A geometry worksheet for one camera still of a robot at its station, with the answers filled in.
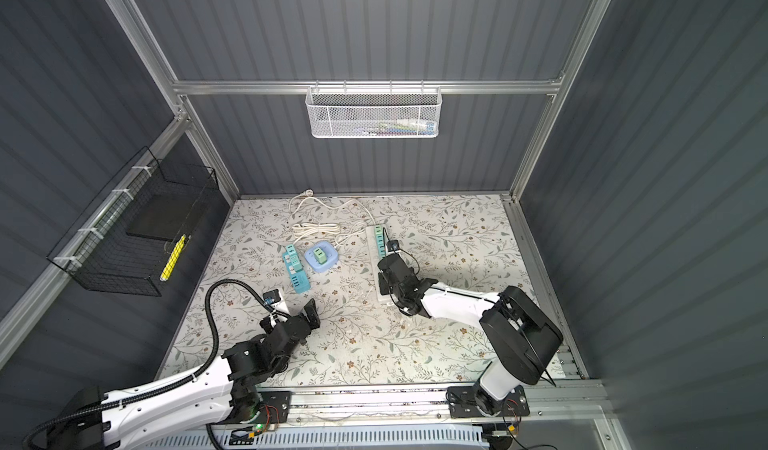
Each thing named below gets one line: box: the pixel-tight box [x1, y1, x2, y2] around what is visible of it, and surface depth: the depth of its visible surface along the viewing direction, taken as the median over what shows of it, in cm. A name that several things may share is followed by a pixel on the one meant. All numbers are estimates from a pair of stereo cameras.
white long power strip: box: [366, 226, 386, 303], surface depth 101 cm
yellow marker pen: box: [160, 234, 187, 282], surface depth 70 cm
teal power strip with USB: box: [282, 251, 311, 294], surface depth 96 cm
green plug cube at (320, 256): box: [313, 247, 327, 264], surface depth 98 cm
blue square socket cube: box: [304, 241, 339, 273], surface depth 101 cm
